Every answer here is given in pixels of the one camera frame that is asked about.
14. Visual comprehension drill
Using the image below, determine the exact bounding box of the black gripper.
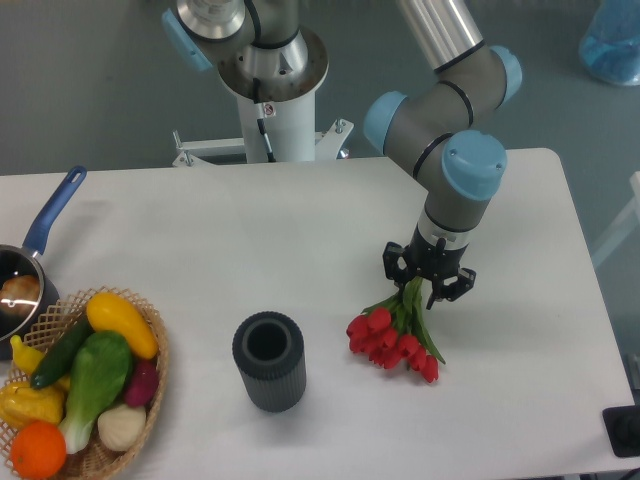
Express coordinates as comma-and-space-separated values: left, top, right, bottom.
382, 224, 476, 310

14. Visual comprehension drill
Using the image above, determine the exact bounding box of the red tulip bouquet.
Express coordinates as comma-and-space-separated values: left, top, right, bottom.
346, 277, 445, 384

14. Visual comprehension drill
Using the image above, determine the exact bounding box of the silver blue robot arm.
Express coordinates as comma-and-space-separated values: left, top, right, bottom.
161, 1, 522, 303

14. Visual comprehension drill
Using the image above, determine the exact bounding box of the dark grey ribbed vase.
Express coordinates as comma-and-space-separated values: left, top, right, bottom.
232, 311, 307, 413

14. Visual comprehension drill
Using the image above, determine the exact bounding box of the black device at edge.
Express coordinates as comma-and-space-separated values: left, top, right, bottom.
602, 405, 639, 458

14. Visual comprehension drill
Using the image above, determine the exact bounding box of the blue plastic bag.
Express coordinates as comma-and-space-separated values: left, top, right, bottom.
578, 0, 639, 86

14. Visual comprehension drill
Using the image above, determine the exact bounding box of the purple radish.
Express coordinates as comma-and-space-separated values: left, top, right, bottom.
123, 360, 159, 407

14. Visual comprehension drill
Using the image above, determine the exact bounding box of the yellow squash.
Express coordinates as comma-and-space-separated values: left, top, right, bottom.
86, 292, 159, 360

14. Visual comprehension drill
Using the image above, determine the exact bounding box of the green bok choy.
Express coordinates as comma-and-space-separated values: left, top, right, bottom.
59, 331, 132, 455

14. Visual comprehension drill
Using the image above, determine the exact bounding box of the white garlic bulb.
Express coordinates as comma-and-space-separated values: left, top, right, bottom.
97, 404, 146, 452

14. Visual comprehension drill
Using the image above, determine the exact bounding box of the green cucumber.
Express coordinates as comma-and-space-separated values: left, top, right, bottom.
30, 315, 94, 390

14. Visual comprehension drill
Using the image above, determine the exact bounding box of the yellow banana pepper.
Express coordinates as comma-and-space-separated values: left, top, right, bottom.
9, 335, 45, 382

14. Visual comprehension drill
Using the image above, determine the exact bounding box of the brown bread roll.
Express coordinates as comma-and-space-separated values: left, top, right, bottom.
1, 275, 40, 319

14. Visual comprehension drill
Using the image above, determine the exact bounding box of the yellow pumpkin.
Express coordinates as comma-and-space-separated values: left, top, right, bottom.
1, 381, 65, 430

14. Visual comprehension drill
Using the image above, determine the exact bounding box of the orange fruit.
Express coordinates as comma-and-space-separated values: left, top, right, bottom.
10, 421, 67, 479

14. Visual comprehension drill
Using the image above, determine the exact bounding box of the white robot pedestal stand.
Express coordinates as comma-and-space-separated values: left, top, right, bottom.
172, 87, 354, 167

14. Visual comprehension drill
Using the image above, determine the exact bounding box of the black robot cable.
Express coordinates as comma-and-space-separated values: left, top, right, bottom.
251, 77, 277, 163

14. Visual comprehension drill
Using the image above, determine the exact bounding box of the blue handled saucepan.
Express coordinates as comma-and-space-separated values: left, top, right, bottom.
1, 166, 87, 361

